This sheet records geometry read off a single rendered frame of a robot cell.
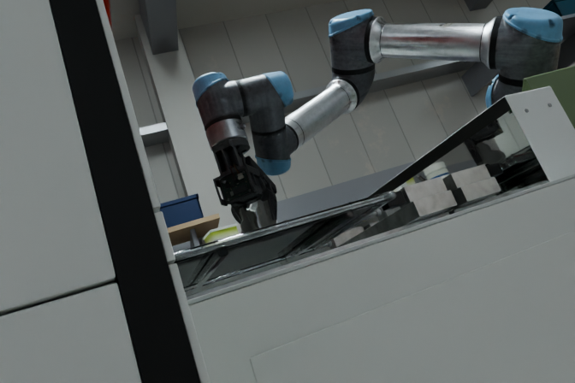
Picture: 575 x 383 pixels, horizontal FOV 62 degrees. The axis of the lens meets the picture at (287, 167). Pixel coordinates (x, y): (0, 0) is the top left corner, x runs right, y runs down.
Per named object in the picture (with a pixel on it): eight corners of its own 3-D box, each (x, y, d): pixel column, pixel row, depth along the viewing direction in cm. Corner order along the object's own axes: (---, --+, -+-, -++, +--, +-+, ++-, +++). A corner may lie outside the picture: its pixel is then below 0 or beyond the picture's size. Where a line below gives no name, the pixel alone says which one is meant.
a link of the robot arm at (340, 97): (346, 97, 142) (244, 173, 108) (344, 60, 137) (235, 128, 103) (382, 101, 136) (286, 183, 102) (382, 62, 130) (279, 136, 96)
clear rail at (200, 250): (160, 266, 61) (157, 256, 61) (160, 268, 62) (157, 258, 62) (399, 197, 75) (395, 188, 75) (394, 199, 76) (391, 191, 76)
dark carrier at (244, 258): (167, 262, 62) (166, 258, 63) (156, 297, 93) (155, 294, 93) (384, 199, 76) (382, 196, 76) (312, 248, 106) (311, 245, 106)
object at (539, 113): (554, 185, 64) (506, 94, 68) (371, 264, 113) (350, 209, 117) (599, 169, 68) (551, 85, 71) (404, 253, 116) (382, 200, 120)
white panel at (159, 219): (117, 277, 20) (-27, -319, 31) (129, 350, 92) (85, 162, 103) (190, 256, 21) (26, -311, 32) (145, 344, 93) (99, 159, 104)
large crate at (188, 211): (204, 230, 326) (197, 207, 330) (205, 218, 296) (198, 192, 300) (139, 250, 313) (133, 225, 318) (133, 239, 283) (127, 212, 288)
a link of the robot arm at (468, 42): (559, 71, 109) (342, 60, 137) (570, 2, 102) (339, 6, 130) (553, 89, 101) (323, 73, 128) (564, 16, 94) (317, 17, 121)
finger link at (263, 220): (258, 250, 85) (242, 202, 87) (270, 250, 90) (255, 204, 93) (274, 244, 84) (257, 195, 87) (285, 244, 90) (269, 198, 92)
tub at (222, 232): (217, 256, 116) (209, 229, 118) (209, 262, 123) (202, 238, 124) (245, 248, 120) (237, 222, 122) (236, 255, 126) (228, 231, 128)
